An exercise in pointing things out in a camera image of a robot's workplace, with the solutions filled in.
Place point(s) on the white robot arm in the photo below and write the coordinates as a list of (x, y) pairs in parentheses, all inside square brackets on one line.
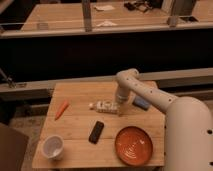
[(188, 123)]

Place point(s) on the orange ceramic bowl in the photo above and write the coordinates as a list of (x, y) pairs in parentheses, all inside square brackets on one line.
[(133, 146)]

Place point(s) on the white paper cup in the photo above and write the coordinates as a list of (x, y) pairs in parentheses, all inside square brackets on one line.
[(52, 147)]

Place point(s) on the metal post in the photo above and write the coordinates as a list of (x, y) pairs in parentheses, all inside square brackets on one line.
[(86, 9), (181, 9)]

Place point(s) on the metal clamp bracket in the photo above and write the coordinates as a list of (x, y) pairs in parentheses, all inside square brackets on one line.
[(10, 81)]

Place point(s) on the black remote control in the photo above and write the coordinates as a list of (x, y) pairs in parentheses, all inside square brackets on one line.
[(96, 132)]

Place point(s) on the white crumpled paper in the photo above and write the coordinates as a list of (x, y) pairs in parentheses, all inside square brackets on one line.
[(106, 24)]

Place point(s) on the blue sponge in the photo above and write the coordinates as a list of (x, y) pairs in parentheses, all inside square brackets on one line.
[(141, 103)]

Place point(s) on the metal post right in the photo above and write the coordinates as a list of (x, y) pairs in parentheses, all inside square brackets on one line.
[(181, 9)]

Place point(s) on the white plastic bottle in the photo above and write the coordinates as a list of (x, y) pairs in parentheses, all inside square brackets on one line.
[(104, 107)]

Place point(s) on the black tool pile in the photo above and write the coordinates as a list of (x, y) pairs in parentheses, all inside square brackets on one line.
[(141, 6)]

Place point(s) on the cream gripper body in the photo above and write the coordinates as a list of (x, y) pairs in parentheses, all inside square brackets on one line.
[(120, 109)]

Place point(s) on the white paper sheet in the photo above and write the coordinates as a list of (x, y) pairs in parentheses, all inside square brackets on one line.
[(104, 8)]

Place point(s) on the wooden workbench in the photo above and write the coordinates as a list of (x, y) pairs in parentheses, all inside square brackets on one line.
[(57, 19)]

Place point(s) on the orange carrot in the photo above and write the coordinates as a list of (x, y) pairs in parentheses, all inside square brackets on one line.
[(61, 109)]

